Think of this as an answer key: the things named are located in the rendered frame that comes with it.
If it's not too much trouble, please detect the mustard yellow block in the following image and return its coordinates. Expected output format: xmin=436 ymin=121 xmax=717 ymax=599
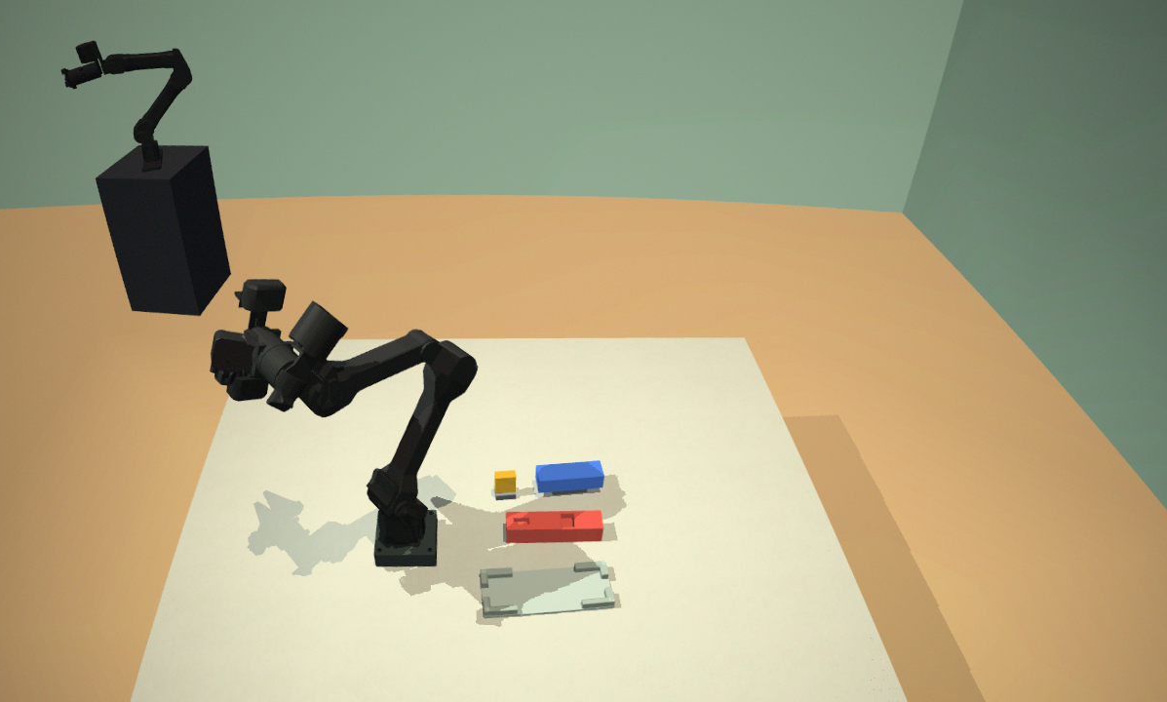
xmin=494 ymin=470 xmax=517 ymax=493

